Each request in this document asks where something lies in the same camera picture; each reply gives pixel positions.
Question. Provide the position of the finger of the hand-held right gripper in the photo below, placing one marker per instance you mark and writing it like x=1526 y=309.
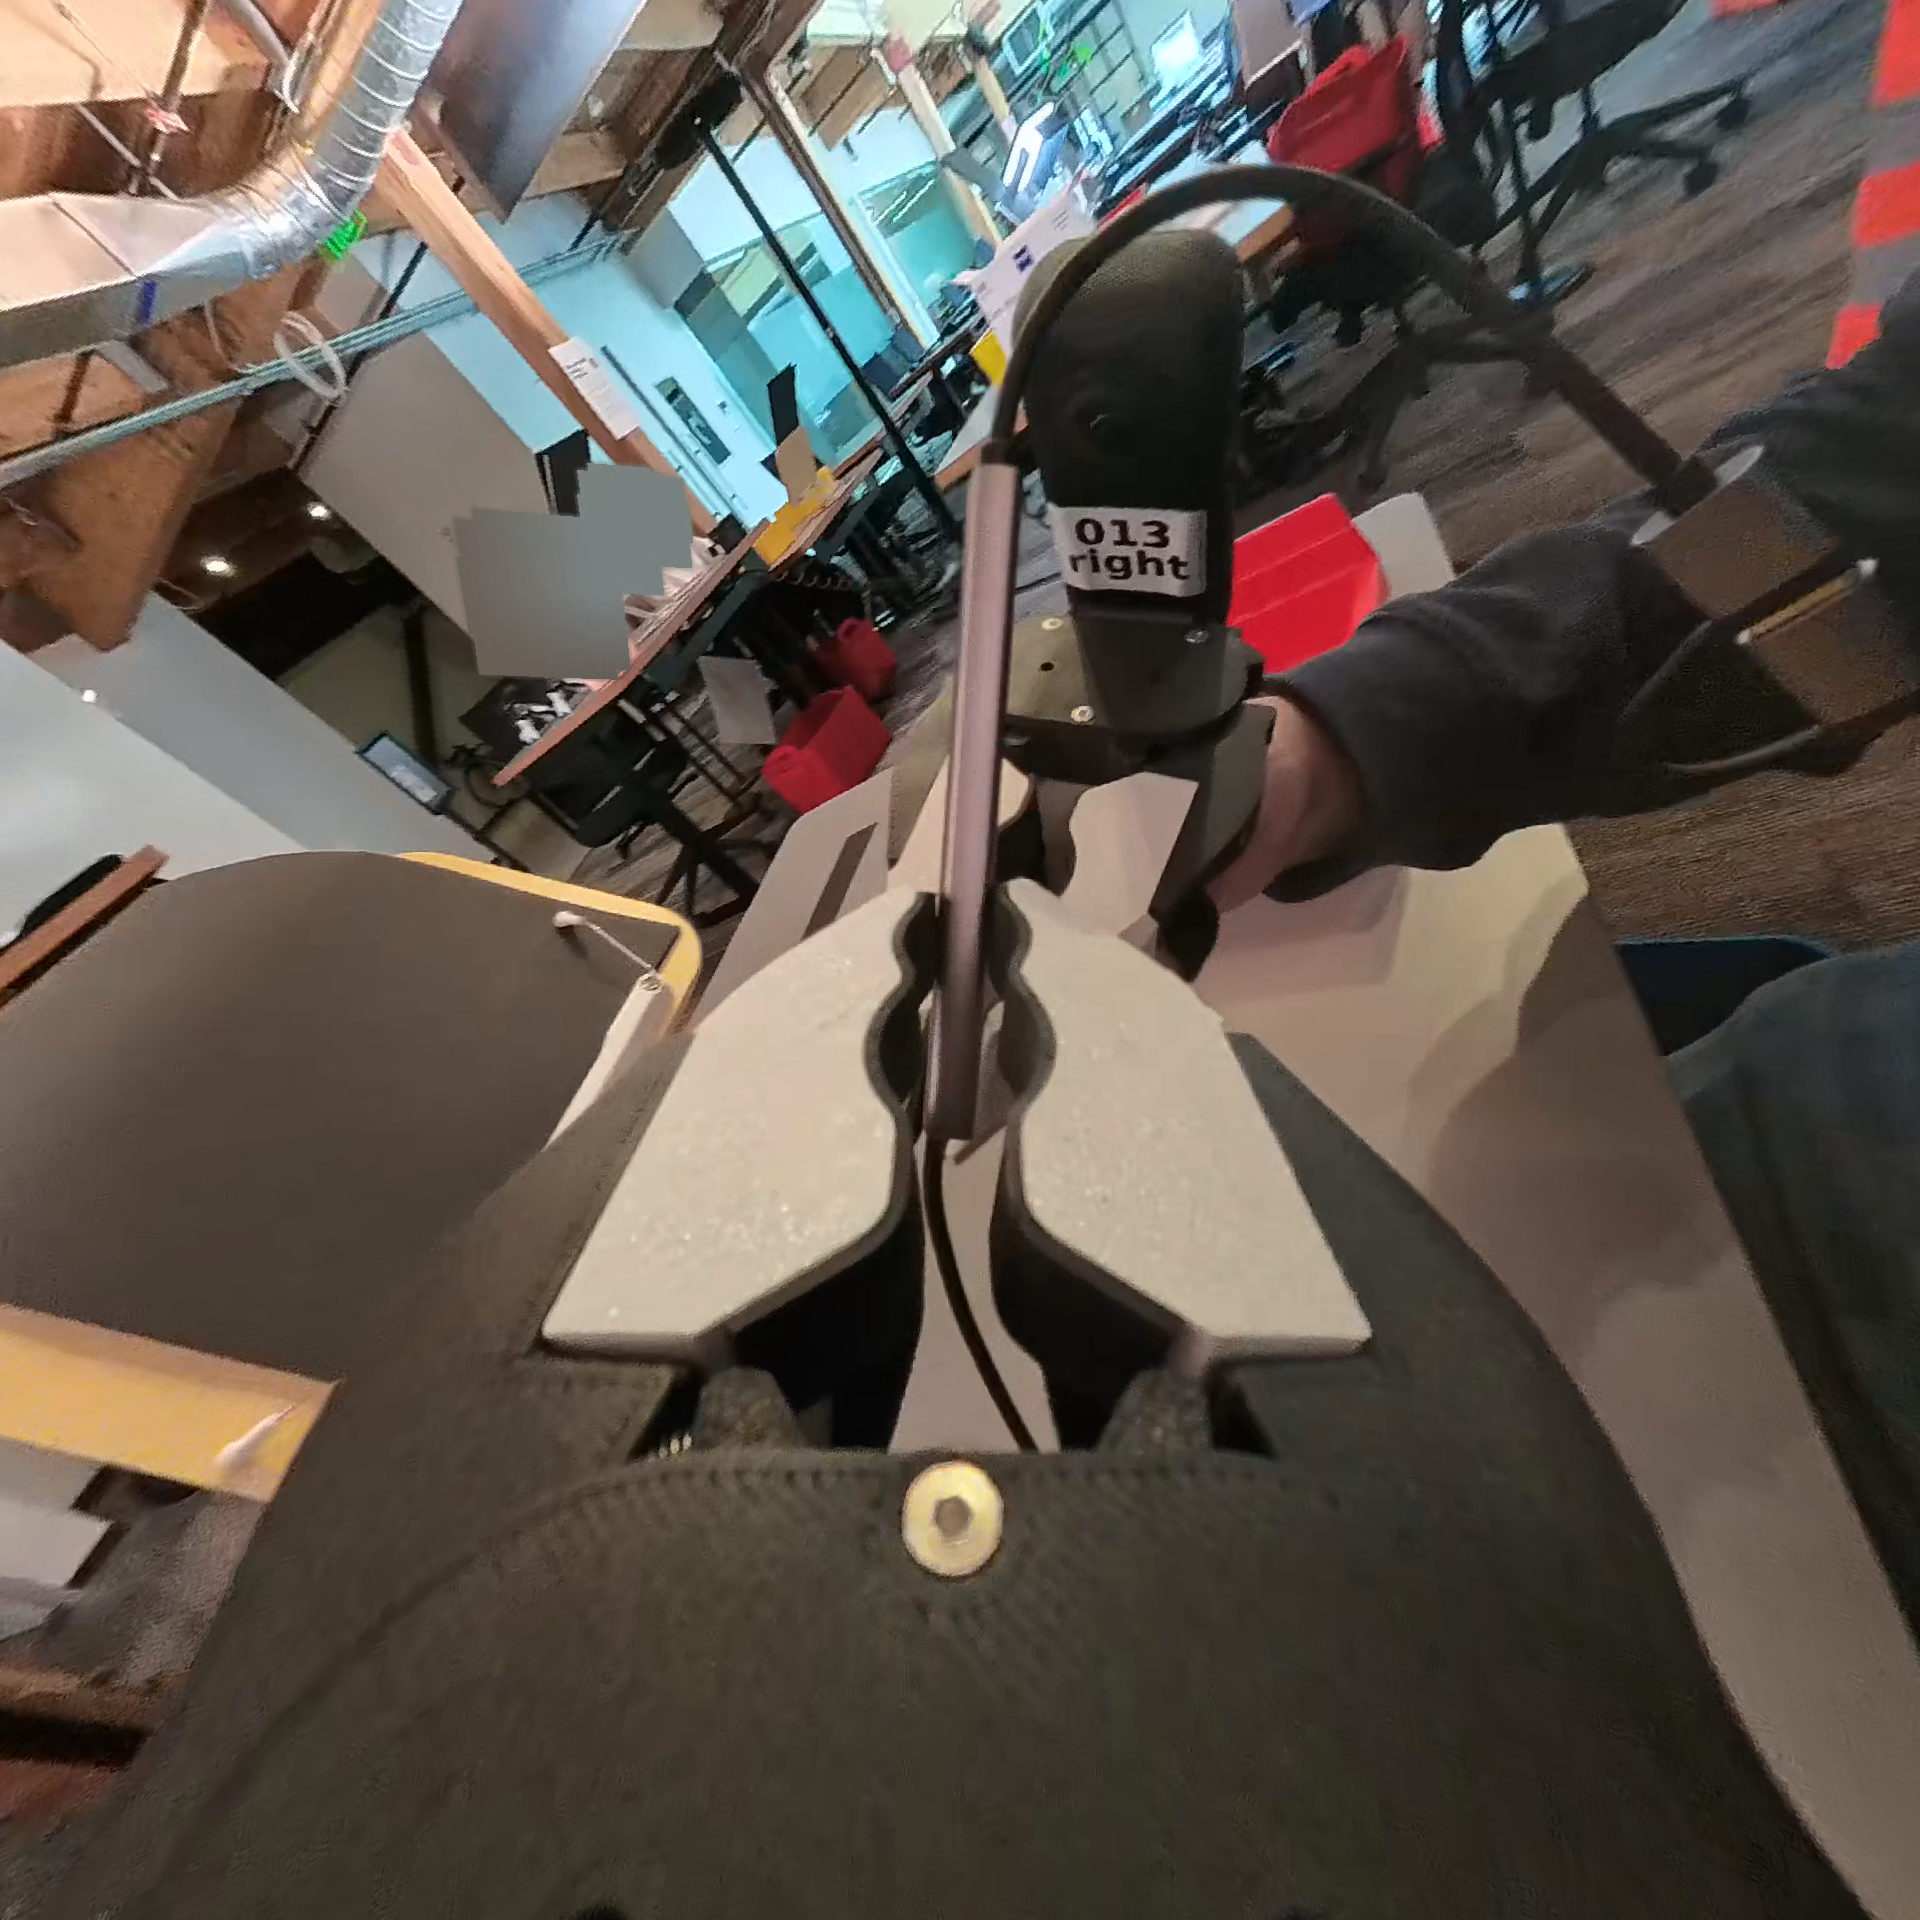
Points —
x=1105 y=843
x=923 y=818

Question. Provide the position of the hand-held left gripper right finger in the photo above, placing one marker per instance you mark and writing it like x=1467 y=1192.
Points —
x=1201 y=1187

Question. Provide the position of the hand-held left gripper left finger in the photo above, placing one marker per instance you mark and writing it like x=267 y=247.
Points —
x=738 y=1187

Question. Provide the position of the grey usb hub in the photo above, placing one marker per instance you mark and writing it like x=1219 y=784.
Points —
x=977 y=780

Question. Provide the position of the red plastic bin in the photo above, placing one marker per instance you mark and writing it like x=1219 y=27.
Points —
x=1307 y=587

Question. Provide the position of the person's right hand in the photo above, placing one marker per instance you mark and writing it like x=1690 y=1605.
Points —
x=1307 y=796

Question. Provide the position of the red storage box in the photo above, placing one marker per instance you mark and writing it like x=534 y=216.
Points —
x=827 y=750
x=863 y=654

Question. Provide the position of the wooden topped desk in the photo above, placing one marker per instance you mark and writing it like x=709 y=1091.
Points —
x=721 y=587

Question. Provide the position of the white tablet stand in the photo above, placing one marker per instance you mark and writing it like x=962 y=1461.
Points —
x=270 y=1083

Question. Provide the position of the white board panel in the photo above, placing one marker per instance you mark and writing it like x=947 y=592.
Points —
x=511 y=498

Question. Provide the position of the black office chair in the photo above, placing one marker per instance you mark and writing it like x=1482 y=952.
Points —
x=1593 y=107

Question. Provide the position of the person's jeans leg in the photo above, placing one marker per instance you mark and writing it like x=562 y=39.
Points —
x=1802 y=1202

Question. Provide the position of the orange traffic cone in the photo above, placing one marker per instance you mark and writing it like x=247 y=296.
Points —
x=1879 y=256

